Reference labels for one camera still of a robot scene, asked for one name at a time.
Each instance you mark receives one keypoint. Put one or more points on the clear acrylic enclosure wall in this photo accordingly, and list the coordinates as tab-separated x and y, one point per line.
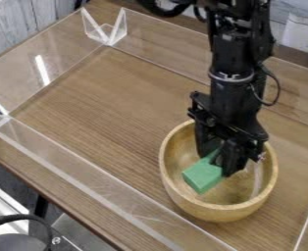
86	110

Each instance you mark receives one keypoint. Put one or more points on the white cylindrical container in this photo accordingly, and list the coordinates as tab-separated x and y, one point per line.
295	36

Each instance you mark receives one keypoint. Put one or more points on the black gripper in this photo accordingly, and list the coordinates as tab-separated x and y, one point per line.
228	130

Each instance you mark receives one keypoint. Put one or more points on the green rectangular block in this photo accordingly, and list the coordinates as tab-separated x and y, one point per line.
204	174

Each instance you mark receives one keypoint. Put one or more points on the grey metal clamp plate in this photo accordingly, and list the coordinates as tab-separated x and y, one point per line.
63	239

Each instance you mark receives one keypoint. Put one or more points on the brown wooden bowl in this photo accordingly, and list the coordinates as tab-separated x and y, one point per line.
236	197

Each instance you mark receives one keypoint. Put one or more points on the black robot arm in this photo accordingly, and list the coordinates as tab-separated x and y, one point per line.
238	30

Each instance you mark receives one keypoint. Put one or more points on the clear acrylic corner bracket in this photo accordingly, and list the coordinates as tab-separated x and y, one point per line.
106	34

